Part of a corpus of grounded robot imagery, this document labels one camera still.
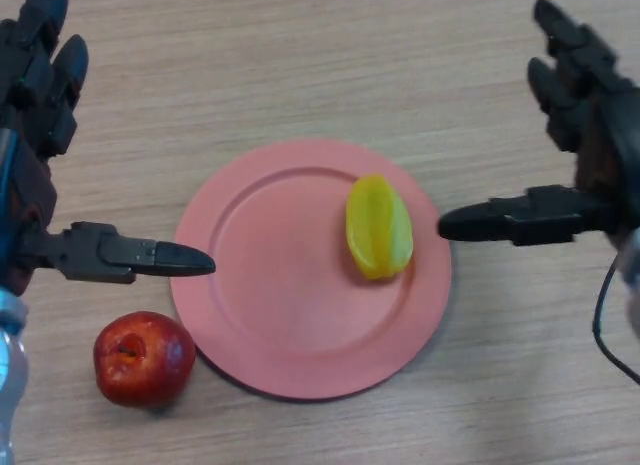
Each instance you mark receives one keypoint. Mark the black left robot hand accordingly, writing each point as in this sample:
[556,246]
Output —
[22,185]

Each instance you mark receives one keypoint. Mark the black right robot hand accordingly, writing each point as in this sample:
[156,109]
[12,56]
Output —
[600,135]

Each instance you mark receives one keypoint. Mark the red apple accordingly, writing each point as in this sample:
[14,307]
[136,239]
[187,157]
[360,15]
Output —
[142,362]

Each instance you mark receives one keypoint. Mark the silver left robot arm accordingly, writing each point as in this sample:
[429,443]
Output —
[11,365]

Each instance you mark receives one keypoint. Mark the pink round plate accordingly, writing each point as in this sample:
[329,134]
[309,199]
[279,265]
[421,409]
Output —
[290,305]

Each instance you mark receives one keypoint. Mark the yellow starfruit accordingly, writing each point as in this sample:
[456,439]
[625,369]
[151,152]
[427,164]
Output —
[380,230]

